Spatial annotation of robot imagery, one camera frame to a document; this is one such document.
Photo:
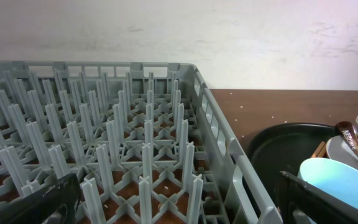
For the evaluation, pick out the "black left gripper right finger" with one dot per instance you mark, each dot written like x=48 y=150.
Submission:
x=293 y=194

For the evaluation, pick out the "brown Nescafe sachet wrapper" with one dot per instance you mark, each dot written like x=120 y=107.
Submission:
x=349 y=134

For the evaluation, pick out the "wooden chopstick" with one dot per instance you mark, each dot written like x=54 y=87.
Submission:
x=322 y=153
x=318 y=149

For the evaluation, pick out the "light blue plastic cup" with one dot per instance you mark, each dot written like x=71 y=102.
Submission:
x=333 y=177

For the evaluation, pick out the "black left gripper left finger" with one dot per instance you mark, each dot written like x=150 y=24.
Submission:
x=63 y=197

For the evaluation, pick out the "grey plastic dishwasher rack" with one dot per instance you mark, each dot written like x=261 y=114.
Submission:
x=147 y=142

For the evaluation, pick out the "white round plate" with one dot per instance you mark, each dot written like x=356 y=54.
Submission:
x=338 y=150

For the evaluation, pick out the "round black tray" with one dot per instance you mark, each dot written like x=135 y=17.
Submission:
x=283 y=147

